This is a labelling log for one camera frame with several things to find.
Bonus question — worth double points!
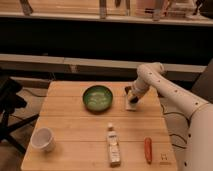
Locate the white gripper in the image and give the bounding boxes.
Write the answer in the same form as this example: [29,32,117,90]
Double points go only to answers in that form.
[129,80,149,103]

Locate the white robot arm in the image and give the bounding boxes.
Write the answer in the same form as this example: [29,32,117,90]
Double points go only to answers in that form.
[127,62,213,171]

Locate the green bowl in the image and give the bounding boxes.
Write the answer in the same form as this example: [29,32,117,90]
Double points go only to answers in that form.
[82,85,113,112]

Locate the small white bottle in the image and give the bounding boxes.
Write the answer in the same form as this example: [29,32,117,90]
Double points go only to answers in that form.
[107,123,121,167]

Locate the orange carrot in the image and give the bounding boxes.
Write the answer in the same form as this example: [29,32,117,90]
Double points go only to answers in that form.
[144,137,152,164]

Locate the wooden table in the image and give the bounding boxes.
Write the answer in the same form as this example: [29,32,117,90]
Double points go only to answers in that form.
[21,81,177,171]

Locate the white paper cup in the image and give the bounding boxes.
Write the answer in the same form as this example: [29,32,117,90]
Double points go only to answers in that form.
[30,127,55,152]

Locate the black office chair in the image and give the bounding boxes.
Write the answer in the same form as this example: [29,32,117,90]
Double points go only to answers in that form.
[0,68,39,154]

